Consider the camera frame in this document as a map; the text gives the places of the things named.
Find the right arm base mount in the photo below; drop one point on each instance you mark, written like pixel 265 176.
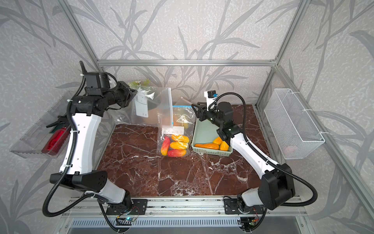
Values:
pixel 235 206

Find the clear zip-top bag blue zipper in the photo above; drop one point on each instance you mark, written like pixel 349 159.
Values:
pixel 182 128

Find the potted white flower plant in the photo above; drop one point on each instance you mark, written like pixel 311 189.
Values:
pixel 137 84

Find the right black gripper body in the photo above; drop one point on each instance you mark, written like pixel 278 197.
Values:
pixel 211 116

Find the green plastic basket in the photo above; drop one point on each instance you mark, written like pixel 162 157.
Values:
pixel 204 133

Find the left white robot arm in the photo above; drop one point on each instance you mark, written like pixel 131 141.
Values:
pixel 96 95

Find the orange yellow mango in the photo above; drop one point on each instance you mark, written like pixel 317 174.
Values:
pixel 179 145

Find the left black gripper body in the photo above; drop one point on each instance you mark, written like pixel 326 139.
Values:
pixel 122 95

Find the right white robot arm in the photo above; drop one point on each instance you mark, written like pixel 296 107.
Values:
pixel 277 180

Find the yellow mango front right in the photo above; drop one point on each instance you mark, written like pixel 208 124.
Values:
pixel 224 146

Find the white wire mesh basket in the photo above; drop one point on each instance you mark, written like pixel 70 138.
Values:
pixel 294 130

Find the clear wall-mounted tray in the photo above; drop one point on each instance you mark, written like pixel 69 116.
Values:
pixel 34 140

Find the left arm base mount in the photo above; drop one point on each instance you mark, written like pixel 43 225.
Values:
pixel 135 207

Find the red black pruning shears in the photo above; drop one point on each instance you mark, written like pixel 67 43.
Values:
pixel 60 131

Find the red yellow mango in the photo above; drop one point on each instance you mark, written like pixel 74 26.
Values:
pixel 176 153

